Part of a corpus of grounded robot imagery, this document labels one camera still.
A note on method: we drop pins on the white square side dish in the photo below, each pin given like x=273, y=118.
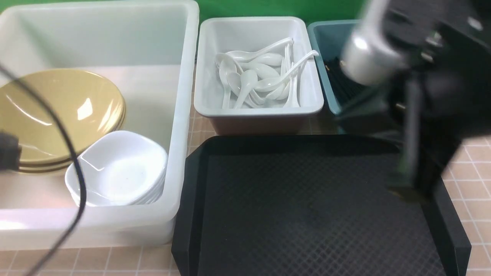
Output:
x=123, y=151

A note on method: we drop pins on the yellow noodle bowl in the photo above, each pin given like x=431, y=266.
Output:
x=76, y=96

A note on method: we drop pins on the white ceramic soup spoon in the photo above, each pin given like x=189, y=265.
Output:
x=249, y=80

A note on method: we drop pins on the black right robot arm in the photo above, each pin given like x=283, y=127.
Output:
x=426, y=65

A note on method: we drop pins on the bottom stacked yellow bowl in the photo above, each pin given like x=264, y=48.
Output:
x=44, y=150

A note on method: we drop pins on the stacked yellow bowl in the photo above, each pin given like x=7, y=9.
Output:
x=44, y=150
x=48, y=168

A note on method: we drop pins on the top stacked yellow bowl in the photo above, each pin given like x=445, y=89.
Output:
x=48, y=168

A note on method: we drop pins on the white spoon tray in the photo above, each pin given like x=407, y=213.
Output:
x=250, y=34

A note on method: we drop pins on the black plastic serving tray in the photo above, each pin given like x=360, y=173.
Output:
x=309, y=206

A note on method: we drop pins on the pile of white spoons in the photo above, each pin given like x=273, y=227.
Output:
x=278, y=75

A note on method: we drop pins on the black chopsticks bundle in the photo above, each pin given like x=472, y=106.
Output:
x=344, y=88

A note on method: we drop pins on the blue chopstick tray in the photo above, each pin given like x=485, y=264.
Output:
x=328, y=39

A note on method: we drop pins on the large translucent white bin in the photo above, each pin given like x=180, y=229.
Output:
x=147, y=48

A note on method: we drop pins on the stacked white square dishes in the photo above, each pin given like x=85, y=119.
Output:
x=108, y=188

